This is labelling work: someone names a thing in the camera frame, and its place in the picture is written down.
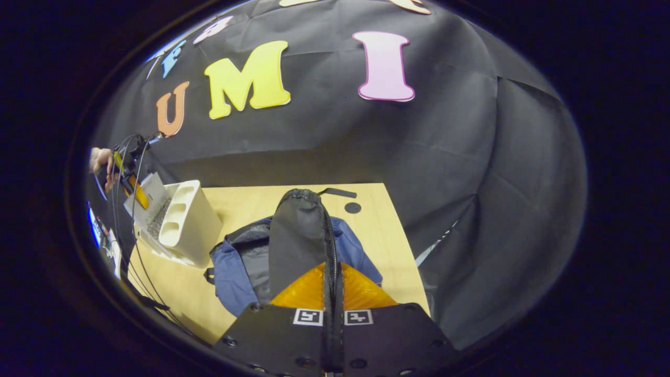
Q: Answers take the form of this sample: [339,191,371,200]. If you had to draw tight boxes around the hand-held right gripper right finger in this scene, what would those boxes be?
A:
[341,262,462,377]

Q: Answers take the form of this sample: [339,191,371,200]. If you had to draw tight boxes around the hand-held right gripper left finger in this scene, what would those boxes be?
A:
[212,262,329,377]

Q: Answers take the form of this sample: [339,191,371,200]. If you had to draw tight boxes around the white book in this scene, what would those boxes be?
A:
[124,173,173,244]

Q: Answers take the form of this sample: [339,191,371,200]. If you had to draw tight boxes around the white plastic bookshelf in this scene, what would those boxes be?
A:
[133,180,223,269]

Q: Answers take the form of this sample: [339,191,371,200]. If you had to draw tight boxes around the blue schoolbag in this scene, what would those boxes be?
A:
[204,187,384,317]

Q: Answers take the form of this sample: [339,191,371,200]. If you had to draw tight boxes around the bright screen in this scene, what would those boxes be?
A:
[88,203,108,252]

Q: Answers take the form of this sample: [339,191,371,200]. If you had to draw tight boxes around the black cable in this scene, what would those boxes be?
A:
[110,135,173,315]

